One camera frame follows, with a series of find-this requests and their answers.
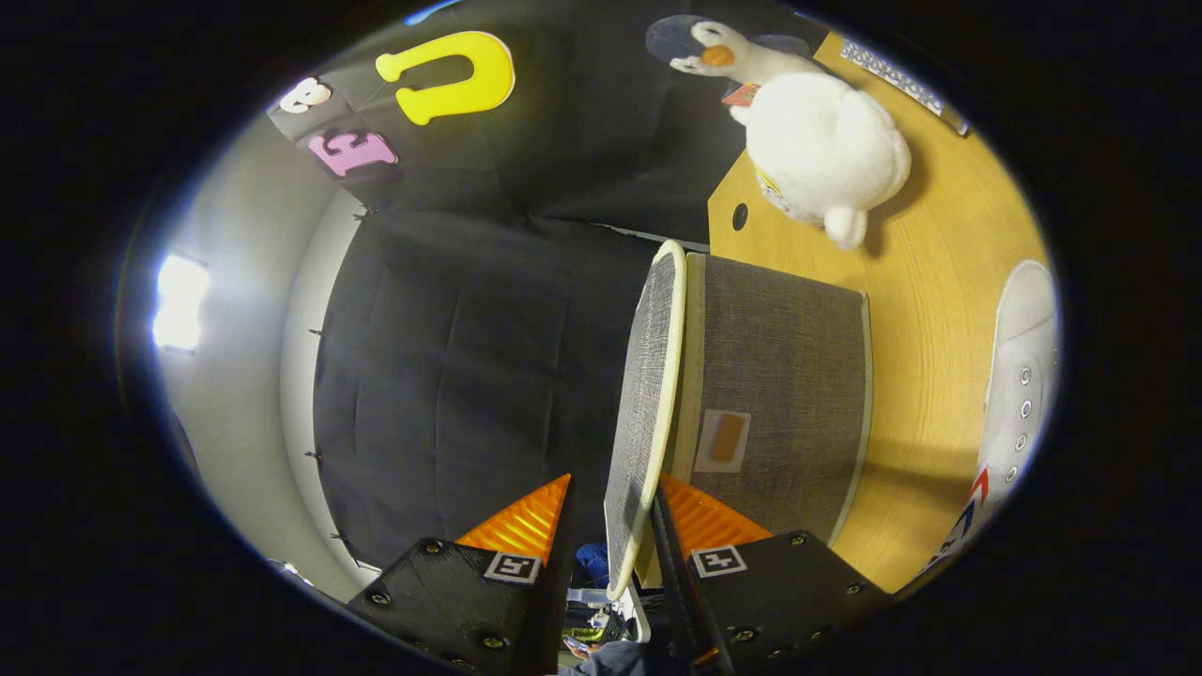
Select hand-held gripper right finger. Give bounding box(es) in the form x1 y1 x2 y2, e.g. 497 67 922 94
650 472 895 676

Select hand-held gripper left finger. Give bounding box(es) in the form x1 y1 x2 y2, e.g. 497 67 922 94
346 472 576 676

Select grey fabric storage box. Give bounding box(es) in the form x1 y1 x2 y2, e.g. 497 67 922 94
634 249 874 588

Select white canvas shoe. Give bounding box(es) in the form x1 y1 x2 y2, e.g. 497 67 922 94
916 260 1062 578

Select white rack with clutter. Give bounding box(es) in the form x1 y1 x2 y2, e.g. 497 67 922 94
562 540 654 676

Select large ceiling light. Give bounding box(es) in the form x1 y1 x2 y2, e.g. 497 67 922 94
152 252 211 355

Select white penguin plush toy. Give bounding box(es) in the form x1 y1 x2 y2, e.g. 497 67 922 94
646 14 913 252

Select grey patterned book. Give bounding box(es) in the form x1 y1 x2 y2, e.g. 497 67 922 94
839 36 971 138

